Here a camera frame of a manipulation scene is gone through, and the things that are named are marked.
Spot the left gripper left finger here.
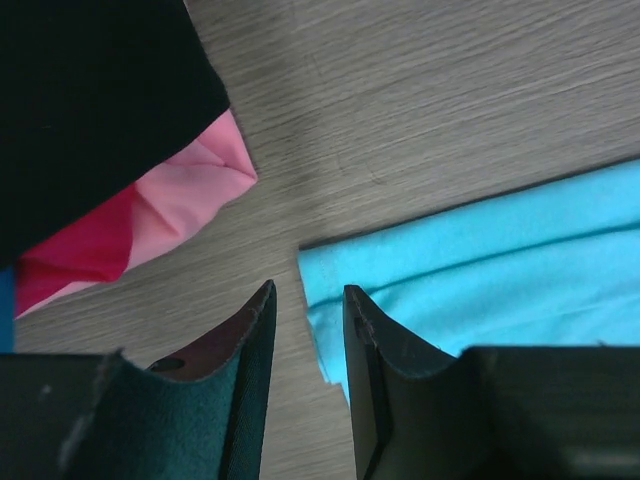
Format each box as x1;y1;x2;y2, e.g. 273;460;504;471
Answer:
1;281;277;479

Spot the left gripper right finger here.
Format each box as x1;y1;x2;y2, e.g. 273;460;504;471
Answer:
343;285;639;479

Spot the turquoise t shirt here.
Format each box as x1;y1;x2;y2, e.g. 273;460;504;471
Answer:
298;161;639;387

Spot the folded blue t shirt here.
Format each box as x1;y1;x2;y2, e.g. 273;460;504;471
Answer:
0;267;15;354

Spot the folded red t shirt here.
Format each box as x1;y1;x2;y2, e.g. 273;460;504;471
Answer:
15;185;135;315

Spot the folded pink t shirt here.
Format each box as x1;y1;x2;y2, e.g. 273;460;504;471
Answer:
119;109;259;281

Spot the folded black t shirt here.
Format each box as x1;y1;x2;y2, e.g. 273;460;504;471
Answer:
1;1;229;266

